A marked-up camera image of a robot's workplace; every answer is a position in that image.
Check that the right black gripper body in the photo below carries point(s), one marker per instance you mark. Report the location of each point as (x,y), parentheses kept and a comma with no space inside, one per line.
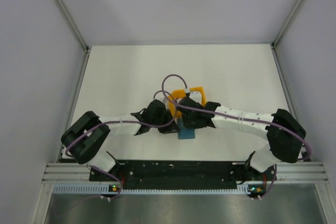
(189,123)

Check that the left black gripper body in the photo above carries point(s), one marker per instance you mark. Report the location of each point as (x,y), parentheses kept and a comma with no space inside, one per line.
(164,118)

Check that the blue leather card holder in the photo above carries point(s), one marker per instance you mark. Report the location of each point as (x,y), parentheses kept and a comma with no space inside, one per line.
(184,133)

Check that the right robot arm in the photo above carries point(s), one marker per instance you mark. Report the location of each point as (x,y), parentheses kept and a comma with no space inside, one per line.
(284,136)

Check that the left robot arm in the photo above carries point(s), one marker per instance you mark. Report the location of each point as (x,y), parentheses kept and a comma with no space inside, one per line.
(84,140)

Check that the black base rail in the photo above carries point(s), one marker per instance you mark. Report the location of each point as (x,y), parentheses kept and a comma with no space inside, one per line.
(178,175)

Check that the white cable duct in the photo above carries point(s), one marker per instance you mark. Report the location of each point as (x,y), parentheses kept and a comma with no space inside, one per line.
(105,189)

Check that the right aluminium frame post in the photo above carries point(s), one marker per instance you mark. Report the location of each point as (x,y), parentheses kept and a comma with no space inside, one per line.
(287,23)

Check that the aluminium frame post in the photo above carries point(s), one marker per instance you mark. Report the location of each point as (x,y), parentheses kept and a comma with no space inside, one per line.
(71,24)
(287,23)

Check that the aluminium frame rail front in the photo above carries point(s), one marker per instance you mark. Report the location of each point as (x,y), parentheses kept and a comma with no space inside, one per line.
(298,173)

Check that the left aluminium frame post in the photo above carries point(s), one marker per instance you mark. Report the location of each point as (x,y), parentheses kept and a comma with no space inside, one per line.
(71,24)

